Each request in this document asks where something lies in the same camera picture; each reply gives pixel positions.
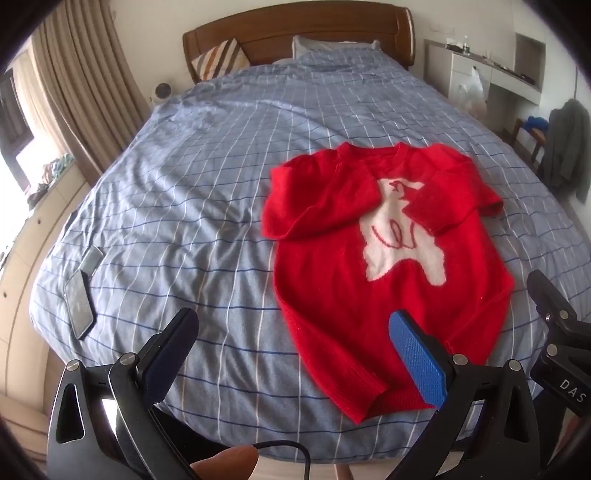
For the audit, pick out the window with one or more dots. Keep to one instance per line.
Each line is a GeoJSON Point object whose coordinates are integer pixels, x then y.
{"type": "Point", "coordinates": [14, 124]}

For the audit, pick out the wooden bed headboard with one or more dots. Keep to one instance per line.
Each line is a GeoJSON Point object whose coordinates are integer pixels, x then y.
{"type": "Point", "coordinates": [323, 23]}

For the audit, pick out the clutter on windowsill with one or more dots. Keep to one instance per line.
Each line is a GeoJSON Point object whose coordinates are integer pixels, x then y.
{"type": "Point", "coordinates": [51, 173]}

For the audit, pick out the red sweater with white animal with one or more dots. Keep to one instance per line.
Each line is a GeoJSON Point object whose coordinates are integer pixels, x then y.
{"type": "Point", "coordinates": [332, 277]}

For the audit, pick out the white plastic bag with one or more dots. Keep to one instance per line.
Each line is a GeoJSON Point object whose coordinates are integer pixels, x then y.
{"type": "Point", "coordinates": [473, 92]}

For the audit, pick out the white built-in desk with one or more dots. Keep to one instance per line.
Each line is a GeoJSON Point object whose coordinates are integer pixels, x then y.
{"type": "Point", "coordinates": [503, 78]}

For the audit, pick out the dark phone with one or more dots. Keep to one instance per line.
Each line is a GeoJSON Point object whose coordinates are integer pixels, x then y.
{"type": "Point", "coordinates": [79, 304]}

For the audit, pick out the white window cabinet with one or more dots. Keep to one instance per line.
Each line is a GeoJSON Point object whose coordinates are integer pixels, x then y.
{"type": "Point", "coordinates": [27, 240]}

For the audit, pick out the white pillow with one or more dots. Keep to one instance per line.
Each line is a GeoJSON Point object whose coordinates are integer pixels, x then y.
{"type": "Point", "coordinates": [323, 44]}

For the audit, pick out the silver phone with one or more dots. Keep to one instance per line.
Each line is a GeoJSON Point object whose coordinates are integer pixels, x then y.
{"type": "Point", "coordinates": [91, 261]}

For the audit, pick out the striped cushion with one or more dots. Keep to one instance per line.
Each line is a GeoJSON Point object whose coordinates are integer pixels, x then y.
{"type": "Point", "coordinates": [221, 60]}

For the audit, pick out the blue cloth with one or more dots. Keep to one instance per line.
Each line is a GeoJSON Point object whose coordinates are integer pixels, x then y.
{"type": "Point", "coordinates": [538, 123]}

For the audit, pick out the grey hanging jacket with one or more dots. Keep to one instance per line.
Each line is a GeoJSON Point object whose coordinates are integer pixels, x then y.
{"type": "Point", "coordinates": [565, 147]}

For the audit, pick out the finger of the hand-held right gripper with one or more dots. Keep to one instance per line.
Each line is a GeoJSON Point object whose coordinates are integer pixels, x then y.
{"type": "Point", "coordinates": [554, 300]}

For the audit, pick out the person's left hand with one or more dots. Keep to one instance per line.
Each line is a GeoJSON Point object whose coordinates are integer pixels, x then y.
{"type": "Point", "coordinates": [226, 464]}

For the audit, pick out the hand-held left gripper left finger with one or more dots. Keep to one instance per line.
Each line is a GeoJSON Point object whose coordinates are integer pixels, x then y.
{"type": "Point", "coordinates": [171, 350]}

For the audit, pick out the blue plaid bed blanket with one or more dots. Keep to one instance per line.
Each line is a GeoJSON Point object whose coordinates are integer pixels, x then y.
{"type": "Point", "coordinates": [184, 207]}

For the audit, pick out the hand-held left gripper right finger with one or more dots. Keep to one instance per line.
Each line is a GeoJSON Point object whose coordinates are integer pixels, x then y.
{"type": "Point", "coordinates": [418, 362]}

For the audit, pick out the beige curtain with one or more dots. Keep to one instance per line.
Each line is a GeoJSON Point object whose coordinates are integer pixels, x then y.
{"type": "Point", "coordinates": [87, 83]}

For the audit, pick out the wooden chair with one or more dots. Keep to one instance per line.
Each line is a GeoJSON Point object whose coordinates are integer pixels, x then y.
{"type": "Point", "coordinates": [531, 138]}

